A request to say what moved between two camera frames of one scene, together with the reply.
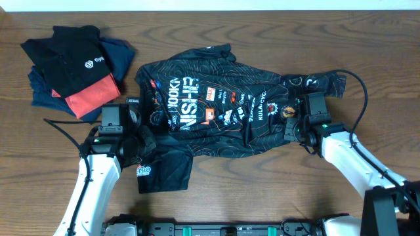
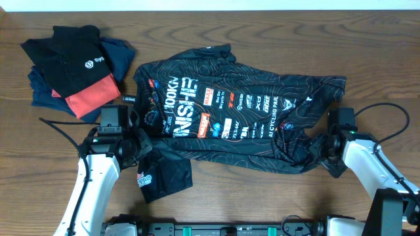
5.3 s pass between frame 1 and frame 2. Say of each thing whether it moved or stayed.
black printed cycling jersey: moved
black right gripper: moved
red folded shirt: stayed
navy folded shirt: stayed
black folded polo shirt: stayed
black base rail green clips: stayed
